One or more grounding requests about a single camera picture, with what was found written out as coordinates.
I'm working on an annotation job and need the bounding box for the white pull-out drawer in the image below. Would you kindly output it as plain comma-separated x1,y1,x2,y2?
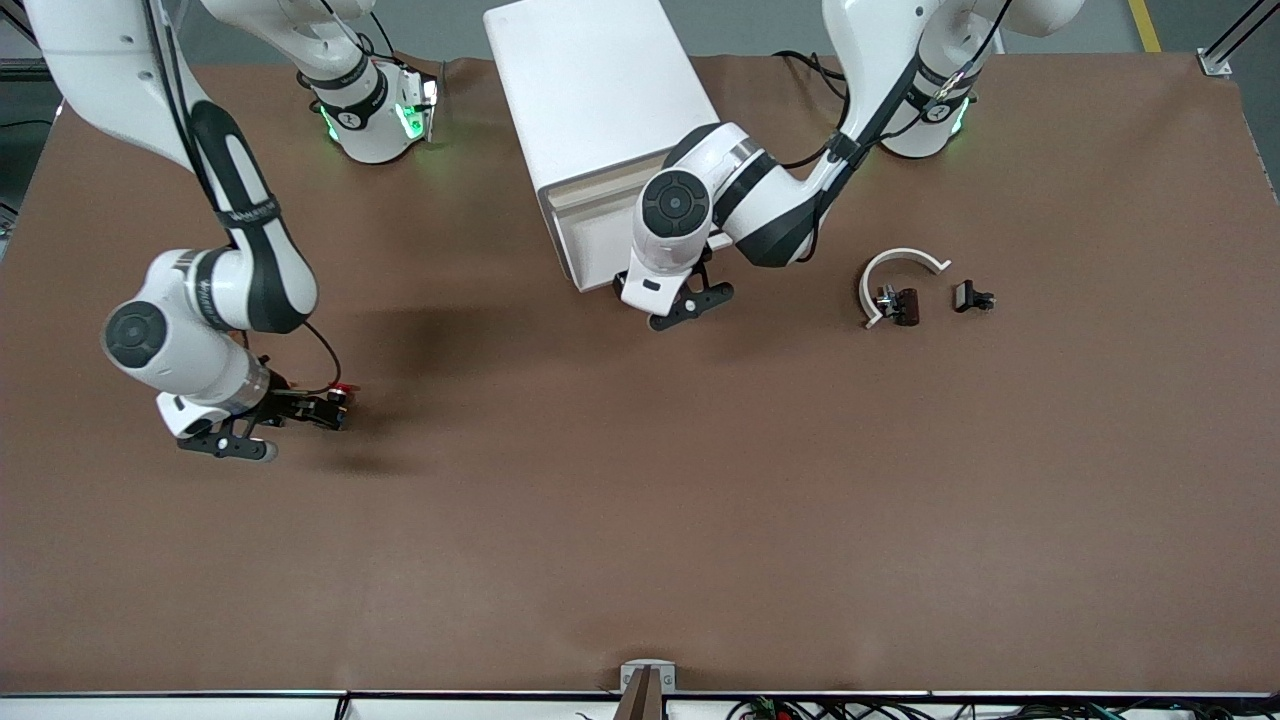
543,178,736,293

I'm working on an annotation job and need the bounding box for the white drawer cabinet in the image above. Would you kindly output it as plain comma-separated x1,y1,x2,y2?
483,0,723,293

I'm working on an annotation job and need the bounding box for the white half-round pipe clamp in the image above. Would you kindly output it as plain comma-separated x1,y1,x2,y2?
859,248,952,329

